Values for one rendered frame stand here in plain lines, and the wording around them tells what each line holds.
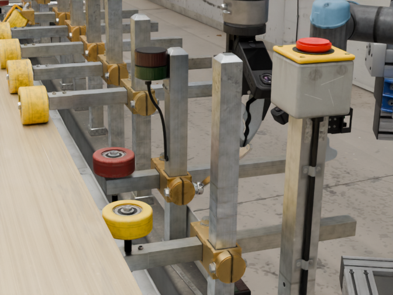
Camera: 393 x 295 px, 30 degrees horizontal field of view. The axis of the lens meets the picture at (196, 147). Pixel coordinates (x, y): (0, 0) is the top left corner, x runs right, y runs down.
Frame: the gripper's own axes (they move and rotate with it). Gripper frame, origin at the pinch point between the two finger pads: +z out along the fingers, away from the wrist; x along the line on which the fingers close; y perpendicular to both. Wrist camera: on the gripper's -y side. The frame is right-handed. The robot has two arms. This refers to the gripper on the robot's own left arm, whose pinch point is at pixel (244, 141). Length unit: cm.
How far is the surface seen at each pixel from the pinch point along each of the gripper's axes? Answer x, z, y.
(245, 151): 0.0, 1.7, -0.5
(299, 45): 9.8, -25.3, -36.8
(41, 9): 9, 8, 188
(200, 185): 4.1, 12.2, 10.6
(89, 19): 9, -6, 88
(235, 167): 6.6, -0.7, -12.2
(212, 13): -209, 86, 573
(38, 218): 36.3, 7.6, -4.1
